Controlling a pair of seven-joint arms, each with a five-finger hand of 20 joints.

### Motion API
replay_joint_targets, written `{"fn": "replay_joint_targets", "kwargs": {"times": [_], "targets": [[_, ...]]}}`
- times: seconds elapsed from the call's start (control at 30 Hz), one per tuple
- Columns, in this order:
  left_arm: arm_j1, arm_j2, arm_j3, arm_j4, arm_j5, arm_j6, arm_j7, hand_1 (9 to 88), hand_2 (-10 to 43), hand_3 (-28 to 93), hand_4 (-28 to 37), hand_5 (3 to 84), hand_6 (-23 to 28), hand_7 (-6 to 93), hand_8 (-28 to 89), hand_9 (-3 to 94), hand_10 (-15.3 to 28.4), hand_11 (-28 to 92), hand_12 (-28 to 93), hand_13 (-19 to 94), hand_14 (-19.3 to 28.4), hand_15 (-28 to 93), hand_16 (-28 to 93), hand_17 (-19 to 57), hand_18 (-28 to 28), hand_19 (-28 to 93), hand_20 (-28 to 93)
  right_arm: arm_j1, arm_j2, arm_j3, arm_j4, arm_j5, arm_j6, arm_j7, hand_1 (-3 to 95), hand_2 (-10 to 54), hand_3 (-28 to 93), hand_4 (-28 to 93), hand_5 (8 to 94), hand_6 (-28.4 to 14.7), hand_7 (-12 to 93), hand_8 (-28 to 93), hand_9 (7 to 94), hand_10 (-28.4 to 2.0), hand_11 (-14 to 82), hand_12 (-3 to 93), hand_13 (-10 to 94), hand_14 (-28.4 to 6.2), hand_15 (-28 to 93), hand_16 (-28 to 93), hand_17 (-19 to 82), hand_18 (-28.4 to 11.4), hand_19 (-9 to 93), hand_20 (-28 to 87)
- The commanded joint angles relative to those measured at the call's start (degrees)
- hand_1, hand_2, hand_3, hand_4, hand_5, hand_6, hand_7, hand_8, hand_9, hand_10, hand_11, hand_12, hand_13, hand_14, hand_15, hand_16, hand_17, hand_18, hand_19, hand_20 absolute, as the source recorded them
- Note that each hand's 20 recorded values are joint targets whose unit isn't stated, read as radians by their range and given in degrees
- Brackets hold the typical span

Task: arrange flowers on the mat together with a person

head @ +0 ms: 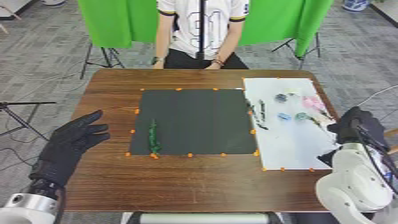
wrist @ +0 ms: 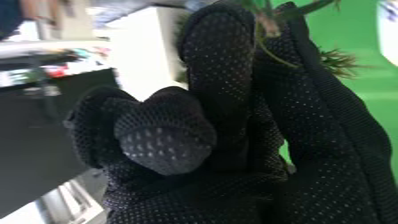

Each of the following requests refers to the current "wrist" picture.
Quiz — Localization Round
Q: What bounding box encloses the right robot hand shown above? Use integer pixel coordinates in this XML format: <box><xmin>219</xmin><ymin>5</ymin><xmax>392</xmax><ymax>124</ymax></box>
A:
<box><xmin>63</xmin><ymin>0</ymin><xmax>398</xmax><ymax>224</ymax></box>

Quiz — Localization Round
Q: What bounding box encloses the dark green sprig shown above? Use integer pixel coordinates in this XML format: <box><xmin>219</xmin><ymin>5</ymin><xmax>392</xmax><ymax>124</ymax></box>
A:
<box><xmin>235</xmin><ymin>0</ymin><xmax>365</xmax><ymax>78</ymax></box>

